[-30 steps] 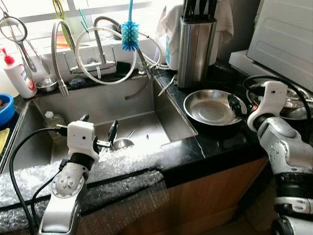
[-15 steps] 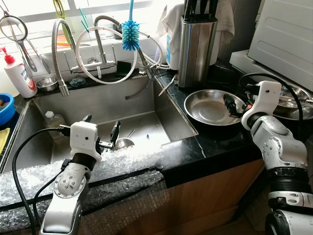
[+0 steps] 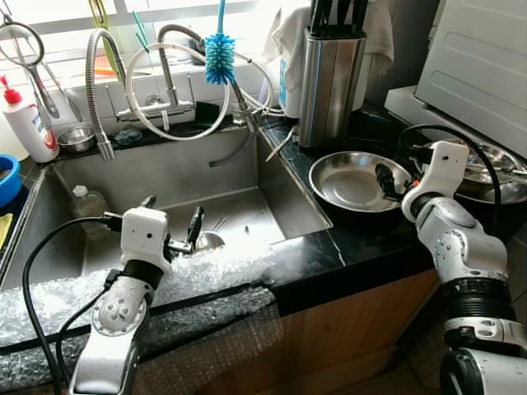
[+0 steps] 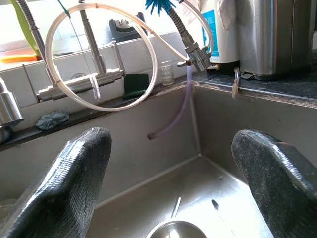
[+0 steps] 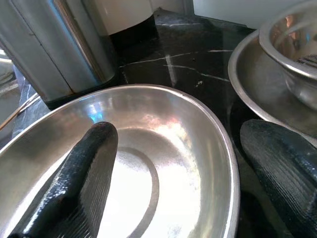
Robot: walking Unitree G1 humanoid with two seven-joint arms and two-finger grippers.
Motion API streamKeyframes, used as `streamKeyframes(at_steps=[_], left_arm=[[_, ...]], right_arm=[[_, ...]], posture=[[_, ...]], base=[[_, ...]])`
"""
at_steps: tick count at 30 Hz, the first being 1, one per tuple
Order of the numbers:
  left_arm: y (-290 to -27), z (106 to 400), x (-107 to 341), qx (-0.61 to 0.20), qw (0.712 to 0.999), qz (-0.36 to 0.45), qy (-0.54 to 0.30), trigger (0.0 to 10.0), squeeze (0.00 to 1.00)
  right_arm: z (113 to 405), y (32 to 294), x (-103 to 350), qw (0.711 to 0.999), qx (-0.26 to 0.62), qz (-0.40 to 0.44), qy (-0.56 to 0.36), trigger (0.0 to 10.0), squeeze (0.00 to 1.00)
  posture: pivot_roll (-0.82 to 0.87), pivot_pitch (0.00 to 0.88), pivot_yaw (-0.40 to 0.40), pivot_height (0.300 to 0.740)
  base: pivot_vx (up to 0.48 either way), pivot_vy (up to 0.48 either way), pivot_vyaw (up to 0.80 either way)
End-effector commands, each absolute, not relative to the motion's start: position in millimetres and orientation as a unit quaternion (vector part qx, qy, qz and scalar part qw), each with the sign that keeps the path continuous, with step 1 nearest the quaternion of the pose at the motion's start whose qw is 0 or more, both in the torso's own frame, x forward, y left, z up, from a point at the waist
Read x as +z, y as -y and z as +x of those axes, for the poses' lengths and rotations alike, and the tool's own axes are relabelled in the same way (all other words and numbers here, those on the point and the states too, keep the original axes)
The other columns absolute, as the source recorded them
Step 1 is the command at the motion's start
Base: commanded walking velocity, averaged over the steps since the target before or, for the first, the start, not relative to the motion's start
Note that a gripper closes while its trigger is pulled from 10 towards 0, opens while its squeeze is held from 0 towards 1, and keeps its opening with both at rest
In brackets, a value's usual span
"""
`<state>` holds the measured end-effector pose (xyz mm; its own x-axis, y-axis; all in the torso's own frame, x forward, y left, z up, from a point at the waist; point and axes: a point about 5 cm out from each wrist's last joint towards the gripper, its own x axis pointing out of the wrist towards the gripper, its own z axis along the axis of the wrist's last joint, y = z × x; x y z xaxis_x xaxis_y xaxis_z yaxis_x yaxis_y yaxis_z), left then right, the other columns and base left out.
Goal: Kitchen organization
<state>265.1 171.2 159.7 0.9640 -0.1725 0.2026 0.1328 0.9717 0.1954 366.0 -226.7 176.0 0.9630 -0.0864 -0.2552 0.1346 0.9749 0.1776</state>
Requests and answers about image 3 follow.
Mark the stainless steel bowl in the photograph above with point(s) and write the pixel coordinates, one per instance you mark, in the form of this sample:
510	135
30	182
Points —
510	152
210	242

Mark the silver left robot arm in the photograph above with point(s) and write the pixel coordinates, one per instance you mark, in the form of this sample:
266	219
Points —
115	321

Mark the chrome kitchen faucet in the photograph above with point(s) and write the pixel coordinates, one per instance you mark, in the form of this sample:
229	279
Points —
169	78

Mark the wooden kitchen base cabinet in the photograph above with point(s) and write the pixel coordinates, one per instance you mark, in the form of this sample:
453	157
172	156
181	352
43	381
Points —
346	337

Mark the stainless steel plate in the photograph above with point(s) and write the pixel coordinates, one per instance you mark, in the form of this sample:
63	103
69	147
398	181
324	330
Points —
346	181
506	196

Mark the clear bubble wrap sheet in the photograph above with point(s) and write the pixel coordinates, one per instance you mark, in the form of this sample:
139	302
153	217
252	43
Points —
222	276

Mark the clear plastic bottle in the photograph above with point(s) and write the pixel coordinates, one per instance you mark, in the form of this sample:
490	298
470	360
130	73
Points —
86	210

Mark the dark blue scouring pad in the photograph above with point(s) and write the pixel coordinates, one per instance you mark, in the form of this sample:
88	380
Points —
128	137

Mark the stainless steel sink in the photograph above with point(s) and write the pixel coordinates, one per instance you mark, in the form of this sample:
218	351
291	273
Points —
247	177

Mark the small steel cup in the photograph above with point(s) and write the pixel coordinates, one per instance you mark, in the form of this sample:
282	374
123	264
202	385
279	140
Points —
76	140

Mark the stainless steel knife block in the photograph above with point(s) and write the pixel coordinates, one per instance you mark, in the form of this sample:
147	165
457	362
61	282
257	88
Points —
329	90

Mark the slim metal utensil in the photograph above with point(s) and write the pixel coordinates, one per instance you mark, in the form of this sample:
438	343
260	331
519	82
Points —
282	141

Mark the flexible metal gooseneck spout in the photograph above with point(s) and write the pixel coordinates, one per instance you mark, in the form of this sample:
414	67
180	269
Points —
92	107

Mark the white soap bottle red pump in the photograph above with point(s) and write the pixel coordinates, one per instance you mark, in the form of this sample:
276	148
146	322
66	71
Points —
33	136

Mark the blue plastic bowl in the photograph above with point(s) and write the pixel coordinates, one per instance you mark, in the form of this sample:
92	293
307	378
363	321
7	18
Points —
8	185

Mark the thin white tube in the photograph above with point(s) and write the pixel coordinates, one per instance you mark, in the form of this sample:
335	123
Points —
270	86

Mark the yellow cloth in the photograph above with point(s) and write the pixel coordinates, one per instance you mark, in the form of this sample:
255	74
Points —
3	230

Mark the white ribbed appliance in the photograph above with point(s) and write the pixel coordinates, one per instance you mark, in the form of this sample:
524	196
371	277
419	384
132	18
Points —
478	58

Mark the blue bottle brush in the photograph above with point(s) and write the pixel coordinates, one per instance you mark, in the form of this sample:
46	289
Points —
219	58

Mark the thin teal plastic stick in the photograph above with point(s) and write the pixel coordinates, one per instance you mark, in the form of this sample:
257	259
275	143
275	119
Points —
142	31

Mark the white towel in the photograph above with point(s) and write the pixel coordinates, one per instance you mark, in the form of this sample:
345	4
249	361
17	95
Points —
288	33

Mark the yellow green plastic utensil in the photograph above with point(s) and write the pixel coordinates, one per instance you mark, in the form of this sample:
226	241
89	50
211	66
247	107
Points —
97	15

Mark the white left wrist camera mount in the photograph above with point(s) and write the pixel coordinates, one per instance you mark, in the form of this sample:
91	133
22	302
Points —
144	234

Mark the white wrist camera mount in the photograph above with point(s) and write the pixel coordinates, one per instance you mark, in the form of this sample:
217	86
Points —
445	169
144	234

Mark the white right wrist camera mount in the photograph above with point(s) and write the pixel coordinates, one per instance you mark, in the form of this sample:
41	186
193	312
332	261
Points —
445	169

